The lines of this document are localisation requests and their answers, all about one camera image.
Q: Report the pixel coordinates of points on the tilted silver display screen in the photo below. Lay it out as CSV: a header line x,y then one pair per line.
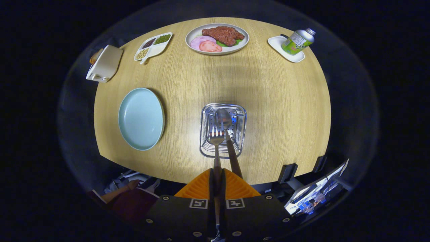
x,y
312,191

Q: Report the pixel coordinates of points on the pale pink ham slice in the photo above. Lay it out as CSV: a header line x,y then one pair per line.
x,y
196,42

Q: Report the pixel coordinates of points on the small white tray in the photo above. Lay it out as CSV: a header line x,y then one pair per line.
x,y
277,43

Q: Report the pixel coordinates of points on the light blue plate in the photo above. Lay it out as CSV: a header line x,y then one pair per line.
x,y
141,119

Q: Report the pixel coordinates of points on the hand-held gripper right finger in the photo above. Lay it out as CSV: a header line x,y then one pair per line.
x,y
223,188

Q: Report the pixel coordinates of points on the person's dark red clothing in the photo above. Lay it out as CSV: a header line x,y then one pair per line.
x,y
134,205

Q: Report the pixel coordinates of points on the metal perforated basket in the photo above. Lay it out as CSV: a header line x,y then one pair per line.
x,y
205,141

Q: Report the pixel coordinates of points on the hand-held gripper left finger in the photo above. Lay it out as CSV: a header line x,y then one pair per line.
x,y
211,188

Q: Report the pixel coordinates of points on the black table clamp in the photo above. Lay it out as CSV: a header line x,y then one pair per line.
x,y
287,173
319,164

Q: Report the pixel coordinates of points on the brown toast slices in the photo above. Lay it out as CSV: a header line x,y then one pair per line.
x,y
95,57

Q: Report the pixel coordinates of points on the pale clutter under table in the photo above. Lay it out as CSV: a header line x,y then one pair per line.
x,y
126,176

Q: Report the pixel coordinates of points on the white round food plate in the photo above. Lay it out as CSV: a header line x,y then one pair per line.
x,y
195,32

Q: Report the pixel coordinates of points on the brown steak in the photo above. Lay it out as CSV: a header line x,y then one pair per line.
x,y
223,35

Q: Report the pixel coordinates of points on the green lettuce leaf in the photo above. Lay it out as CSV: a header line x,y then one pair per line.
x,y
220,43

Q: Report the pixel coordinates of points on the white divided bean dish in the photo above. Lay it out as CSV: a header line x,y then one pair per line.
x,y
156,50

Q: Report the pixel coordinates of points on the silver green label bottle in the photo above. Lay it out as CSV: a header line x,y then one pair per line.
x,y
297,42

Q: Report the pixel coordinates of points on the cream toaster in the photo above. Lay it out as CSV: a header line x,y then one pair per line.
x,y
105,64

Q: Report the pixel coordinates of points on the salmon pink ham slice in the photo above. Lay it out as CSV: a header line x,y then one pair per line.
x,y
210,47

